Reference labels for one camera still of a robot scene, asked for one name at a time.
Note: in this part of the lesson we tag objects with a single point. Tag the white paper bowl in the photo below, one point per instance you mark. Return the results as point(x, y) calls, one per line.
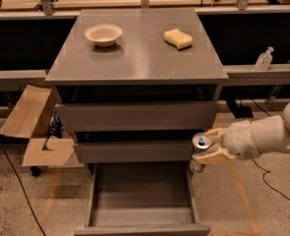
point(103, 35)

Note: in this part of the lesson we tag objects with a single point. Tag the grey drawer cabinet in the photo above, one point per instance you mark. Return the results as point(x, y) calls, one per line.
point(140, 67)

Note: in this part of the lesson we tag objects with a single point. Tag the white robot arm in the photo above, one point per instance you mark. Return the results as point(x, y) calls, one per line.
point(272, 134)

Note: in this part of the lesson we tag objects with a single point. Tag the grey top drawer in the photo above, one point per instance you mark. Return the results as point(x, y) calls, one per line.
point(146, 116)

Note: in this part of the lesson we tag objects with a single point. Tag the open cardboard box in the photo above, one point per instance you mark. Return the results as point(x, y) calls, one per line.
point(30, 119)

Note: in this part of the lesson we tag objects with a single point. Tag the yellow sponge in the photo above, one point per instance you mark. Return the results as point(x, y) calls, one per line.
point(177, 38)

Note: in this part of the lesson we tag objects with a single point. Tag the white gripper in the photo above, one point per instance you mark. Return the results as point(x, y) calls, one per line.
point(239, 139)

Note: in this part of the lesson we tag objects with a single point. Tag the redbull can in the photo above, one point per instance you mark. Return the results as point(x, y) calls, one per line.
point(201, 142)

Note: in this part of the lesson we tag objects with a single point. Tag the grey metal shelf rail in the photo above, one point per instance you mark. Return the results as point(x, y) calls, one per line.
point(248, 75)

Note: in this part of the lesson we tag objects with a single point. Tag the clear sanitizer bottle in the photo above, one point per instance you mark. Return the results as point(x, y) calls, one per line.
point(264, 59)

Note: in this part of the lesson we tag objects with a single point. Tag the grey middle drawer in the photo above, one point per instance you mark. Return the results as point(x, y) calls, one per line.
point(134, 151)

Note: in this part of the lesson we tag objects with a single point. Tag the blue bag in box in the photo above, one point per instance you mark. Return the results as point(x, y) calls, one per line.
point(55, 126)

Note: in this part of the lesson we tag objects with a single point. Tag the grey open bottom drawer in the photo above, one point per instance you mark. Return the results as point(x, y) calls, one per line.
point(141, 199)

